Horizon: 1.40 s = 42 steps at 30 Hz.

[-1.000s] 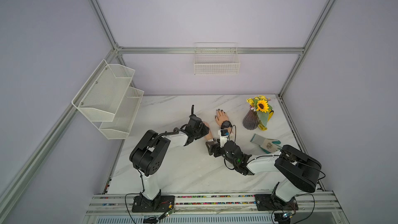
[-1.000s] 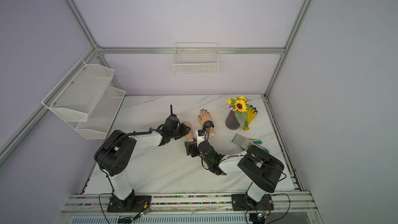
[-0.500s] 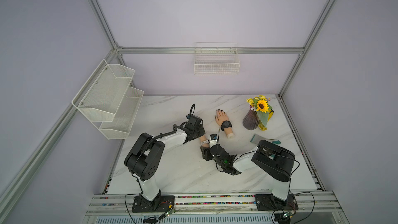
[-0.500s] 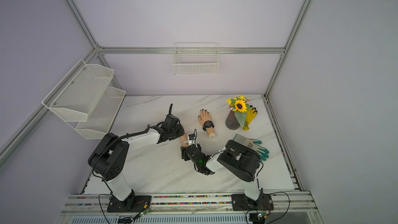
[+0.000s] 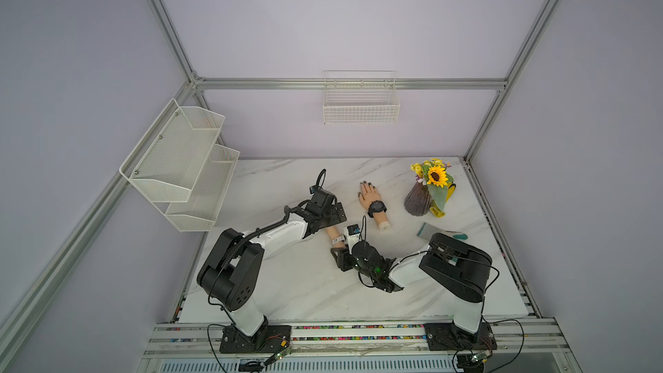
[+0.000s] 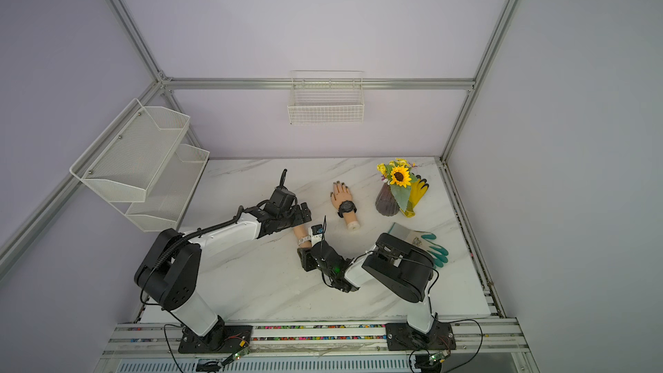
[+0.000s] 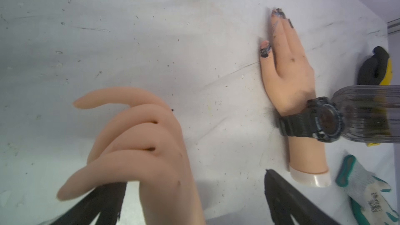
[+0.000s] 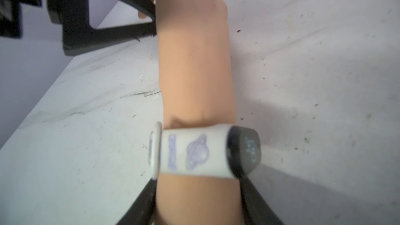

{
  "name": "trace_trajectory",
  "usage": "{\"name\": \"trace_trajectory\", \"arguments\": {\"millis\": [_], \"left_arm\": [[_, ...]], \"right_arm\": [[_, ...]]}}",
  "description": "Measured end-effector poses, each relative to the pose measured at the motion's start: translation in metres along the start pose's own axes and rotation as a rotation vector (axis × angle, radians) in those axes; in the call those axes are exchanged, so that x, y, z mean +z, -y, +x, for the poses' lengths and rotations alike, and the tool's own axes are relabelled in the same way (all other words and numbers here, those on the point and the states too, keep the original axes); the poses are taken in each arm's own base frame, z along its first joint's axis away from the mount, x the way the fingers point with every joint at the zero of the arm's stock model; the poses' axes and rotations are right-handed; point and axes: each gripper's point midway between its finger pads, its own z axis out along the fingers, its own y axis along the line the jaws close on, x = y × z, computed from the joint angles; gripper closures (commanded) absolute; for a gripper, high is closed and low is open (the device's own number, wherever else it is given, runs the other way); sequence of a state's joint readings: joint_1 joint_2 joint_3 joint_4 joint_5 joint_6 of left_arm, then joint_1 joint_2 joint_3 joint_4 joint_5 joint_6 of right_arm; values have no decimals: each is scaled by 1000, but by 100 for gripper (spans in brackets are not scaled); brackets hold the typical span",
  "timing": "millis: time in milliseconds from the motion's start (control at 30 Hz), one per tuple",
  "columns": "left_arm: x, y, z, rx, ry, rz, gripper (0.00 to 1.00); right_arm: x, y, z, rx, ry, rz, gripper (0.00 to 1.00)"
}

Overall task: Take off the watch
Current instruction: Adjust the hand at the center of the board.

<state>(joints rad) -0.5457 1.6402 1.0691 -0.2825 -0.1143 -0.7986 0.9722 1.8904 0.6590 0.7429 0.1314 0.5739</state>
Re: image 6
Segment yellow black work glove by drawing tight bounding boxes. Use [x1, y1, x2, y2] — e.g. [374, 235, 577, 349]
[402, 174, 429, 218]

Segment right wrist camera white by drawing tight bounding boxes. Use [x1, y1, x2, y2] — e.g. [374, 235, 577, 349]
[308, 224, 326, 245]

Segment mannequin hand with bent fingers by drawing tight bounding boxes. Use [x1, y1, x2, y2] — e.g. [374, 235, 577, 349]
[293, 224, 312, 249]

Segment artificial sunflower bouquet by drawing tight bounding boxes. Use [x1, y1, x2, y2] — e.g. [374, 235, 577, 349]
[376, 158, 417, 211]

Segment grey green work glove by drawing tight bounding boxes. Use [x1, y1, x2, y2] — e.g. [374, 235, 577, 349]
[388, 223, 449, 268]

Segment white wire wall basket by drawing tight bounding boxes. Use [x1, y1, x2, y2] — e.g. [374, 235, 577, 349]
[288, 70, 364, 125]

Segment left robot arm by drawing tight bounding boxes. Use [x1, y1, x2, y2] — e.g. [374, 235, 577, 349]
[134, 185, 312, 338]

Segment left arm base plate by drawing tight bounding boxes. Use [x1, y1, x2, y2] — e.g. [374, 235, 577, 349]
[178, 325, 253, 354]

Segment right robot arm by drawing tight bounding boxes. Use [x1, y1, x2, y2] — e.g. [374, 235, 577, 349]
[297, 233, 437, 334]

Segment purple ribbed glass vase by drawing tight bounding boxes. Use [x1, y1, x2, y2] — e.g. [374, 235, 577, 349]
[375, 183, 400, 217]

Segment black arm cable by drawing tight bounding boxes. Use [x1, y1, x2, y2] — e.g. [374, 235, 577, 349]
[406, 318, 485, 373]
[138, 204, 260, 307]

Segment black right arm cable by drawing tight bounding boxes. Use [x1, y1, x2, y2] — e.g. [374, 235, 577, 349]
[406, 318, 485, 373]

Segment white mesh two-tier shelf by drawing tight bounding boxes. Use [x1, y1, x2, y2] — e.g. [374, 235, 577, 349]
[69, 99, 210, 232]

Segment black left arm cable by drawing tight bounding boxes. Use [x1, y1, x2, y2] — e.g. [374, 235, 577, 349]
[138, 204, 260, 307]

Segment aluminium frame rails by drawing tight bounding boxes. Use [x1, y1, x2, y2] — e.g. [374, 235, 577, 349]
[0, 0, 540, 373]

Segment mannequin hand with painted nails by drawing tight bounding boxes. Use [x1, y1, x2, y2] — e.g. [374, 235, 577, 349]
[330, 181, 361, 231]

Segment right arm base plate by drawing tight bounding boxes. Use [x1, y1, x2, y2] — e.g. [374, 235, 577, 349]
[385, 321, 457, 352]

